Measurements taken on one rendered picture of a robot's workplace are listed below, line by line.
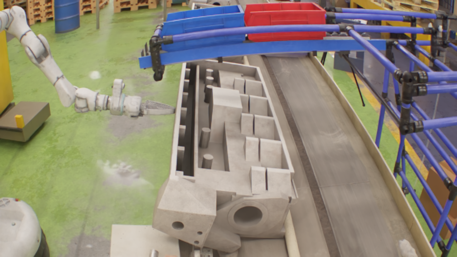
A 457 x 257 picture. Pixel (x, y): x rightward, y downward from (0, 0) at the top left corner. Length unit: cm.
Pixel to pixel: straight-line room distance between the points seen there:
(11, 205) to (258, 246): 149
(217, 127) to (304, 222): 48
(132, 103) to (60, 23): 644
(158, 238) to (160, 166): 184
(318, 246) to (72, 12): 705
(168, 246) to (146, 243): 7
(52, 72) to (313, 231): 113
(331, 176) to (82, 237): 153
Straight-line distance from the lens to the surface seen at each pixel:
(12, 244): 205
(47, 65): 162
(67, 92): 158
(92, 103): 154
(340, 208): 148
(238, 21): 148
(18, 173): 331
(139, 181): 293
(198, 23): 148
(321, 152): 178
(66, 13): 781
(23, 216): 220
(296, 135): 191
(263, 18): 149
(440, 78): 110
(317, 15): 152
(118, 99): 152
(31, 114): 379
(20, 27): 176
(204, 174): 125
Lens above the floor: 165
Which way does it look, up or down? 28 degrees down
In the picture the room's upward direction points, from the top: straight up
